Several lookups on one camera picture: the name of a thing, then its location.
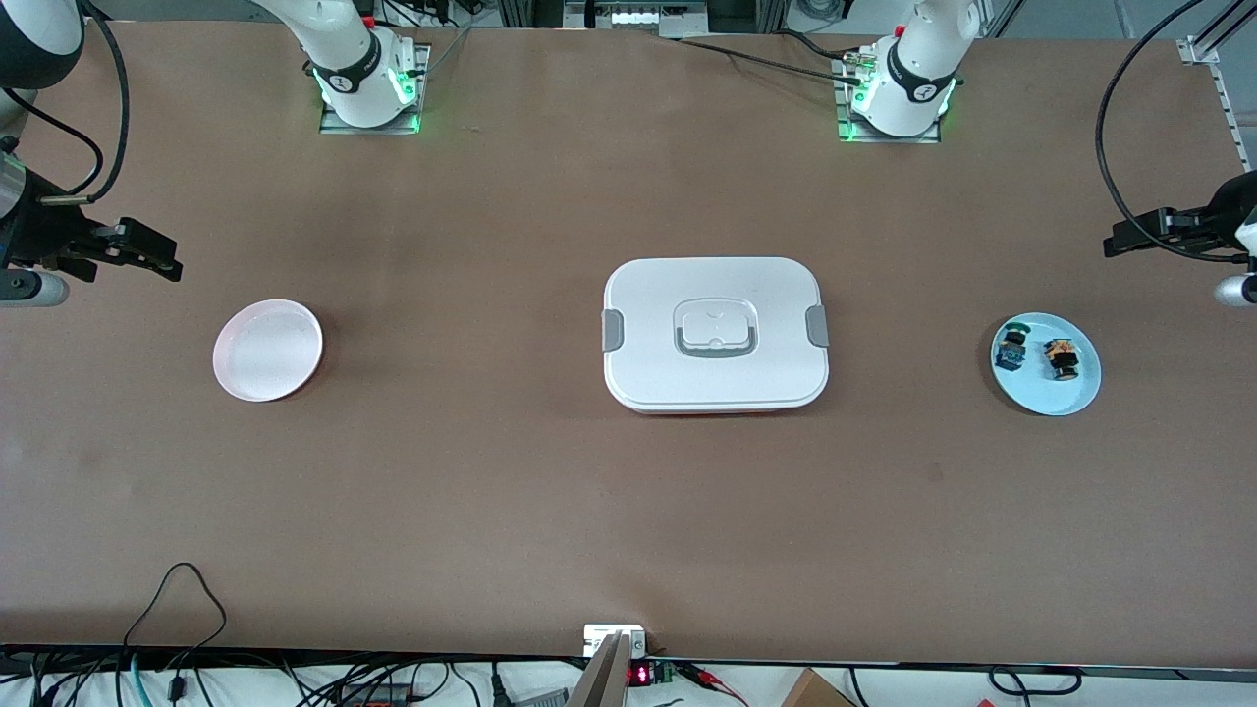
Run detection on white lunch box grey clips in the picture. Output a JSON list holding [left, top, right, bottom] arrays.
[[602, 257, 831, 414]]

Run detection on brown cardboard box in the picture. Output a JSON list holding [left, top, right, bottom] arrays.
[[781, 668, 855, 707]]

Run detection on small white box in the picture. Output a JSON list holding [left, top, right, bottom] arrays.
[[583, 625, 647, 657]]

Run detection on round pink plate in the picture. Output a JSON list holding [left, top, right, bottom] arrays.
[[213, 299, 324, 403]]

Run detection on round light blue plate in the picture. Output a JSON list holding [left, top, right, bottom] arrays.
[[990, 312, 1103, 417]]

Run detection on white power strip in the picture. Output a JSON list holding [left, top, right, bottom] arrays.
[[563, 0, 710, 38]]

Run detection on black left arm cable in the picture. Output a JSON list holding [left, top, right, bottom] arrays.
[[1095, 0, 1257, 264]]

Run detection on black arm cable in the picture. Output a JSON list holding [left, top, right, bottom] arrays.
[[0, 0, 131, 205], [1095, 0, 1257, 264]]

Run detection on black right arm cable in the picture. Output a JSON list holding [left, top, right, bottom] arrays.
[[0, 0, 131, 205]]

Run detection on green blue push button switch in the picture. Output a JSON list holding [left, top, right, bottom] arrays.
[[992, 324, 1031, 372]]

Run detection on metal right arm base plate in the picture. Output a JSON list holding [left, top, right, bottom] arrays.
[[318, 43, 431, 136]]

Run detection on looped black cable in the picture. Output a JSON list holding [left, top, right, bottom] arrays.
[[123, 563, 229, 679]]

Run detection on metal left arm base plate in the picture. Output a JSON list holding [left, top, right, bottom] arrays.
[[833, 54, 942, 144]]

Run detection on long black cable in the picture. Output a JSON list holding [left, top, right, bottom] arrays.
[[678, 37, 865, 82]]

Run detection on black cable loop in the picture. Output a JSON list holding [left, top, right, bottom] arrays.
[[987, 666, 1083, 698]]

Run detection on grey slanted post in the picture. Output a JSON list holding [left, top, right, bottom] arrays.
[[568, 633, 631, 707]]

